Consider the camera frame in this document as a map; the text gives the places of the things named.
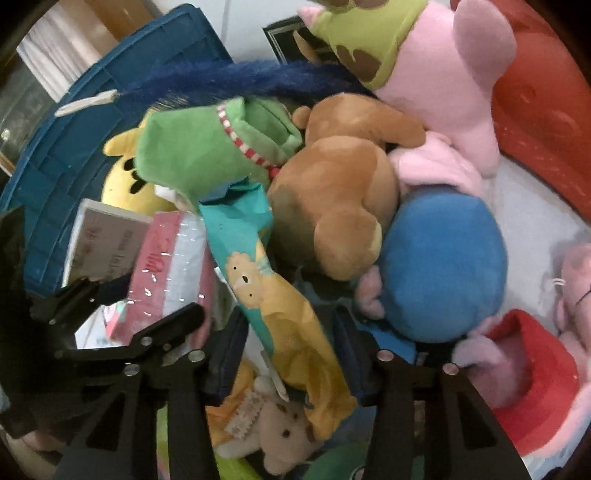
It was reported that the pink pig plush red hat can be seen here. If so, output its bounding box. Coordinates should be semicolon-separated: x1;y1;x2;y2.
450;309;591;457

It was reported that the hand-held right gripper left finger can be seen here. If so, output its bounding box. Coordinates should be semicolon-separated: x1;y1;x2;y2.
55;305;250;480

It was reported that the red plastic carry case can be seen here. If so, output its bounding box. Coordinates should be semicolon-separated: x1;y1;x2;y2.
450;0;591;222

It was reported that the yellow plush toy brown nose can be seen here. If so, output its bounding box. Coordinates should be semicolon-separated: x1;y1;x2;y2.
100;115;185;215

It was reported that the blue plastic crate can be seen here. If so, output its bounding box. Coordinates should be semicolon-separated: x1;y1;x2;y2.
0;4;232;296

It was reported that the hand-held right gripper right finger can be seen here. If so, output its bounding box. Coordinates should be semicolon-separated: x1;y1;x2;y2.
332;305;532;480

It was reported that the pink pig plush blue body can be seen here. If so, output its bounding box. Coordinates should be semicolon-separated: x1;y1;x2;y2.
353;131;509;344

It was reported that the white curtain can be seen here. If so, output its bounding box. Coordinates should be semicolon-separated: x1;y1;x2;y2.
16;0;107;102

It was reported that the white flat box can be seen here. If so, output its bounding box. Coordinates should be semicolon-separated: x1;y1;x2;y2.
62;198;153;287

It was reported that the black framed box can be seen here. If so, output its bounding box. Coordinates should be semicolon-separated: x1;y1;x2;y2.
263;16;333;63

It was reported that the pink and white tissue pack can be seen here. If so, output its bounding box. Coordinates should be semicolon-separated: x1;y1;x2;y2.
108;210;218;344

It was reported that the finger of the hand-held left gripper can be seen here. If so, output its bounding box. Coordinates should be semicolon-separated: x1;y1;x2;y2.
30;274;137;326
53;302;206;365

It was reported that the green hooded plush toy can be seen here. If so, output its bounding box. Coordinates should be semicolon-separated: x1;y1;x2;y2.
134;97;303;199

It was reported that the small bear plush orange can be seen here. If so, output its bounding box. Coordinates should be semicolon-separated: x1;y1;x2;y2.
205;360;324;476

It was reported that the pink pig plush green hood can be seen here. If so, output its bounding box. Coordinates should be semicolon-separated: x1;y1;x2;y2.
295;0;518;178

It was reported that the teal yellow printed pack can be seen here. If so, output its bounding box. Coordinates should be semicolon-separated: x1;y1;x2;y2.
198;182;358;439

